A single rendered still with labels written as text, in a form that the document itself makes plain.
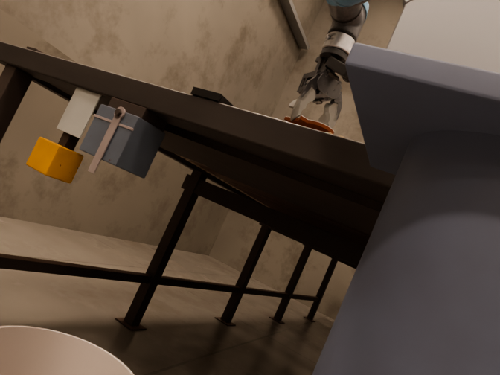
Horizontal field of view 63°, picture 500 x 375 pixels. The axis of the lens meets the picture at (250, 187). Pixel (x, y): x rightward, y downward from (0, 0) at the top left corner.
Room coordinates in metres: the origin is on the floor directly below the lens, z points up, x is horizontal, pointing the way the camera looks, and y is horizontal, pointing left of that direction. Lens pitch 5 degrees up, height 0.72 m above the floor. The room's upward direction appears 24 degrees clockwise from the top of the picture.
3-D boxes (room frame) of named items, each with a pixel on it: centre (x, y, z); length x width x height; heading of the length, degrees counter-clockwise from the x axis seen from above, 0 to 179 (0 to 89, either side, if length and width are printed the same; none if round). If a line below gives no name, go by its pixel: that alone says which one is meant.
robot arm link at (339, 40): (0.99, -0.05, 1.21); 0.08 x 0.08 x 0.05
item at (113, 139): (0.96, 0.32, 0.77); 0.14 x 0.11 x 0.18; 60
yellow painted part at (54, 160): (1.05, 0.48, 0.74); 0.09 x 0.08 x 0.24; 60
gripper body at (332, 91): (1.00, -0.06, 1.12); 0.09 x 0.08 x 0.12; 27
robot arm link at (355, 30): (0.99, -0.05, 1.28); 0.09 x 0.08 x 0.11; 155
